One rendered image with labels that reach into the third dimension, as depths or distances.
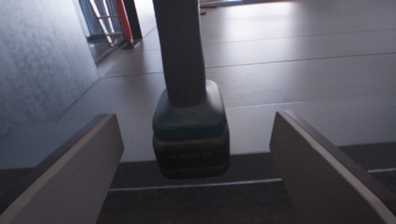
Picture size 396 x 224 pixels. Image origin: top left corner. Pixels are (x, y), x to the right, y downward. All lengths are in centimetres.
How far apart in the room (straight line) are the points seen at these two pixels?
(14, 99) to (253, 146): 38
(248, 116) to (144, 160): 15
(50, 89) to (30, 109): 7
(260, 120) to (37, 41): 44
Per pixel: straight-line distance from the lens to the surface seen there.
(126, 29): 100
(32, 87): 47
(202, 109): 17
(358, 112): 34
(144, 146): 26
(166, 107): 18
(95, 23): 425
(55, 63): 53
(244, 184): 27
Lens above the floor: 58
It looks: 32 degrees down
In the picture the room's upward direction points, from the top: 6 degrees counter-clockwise
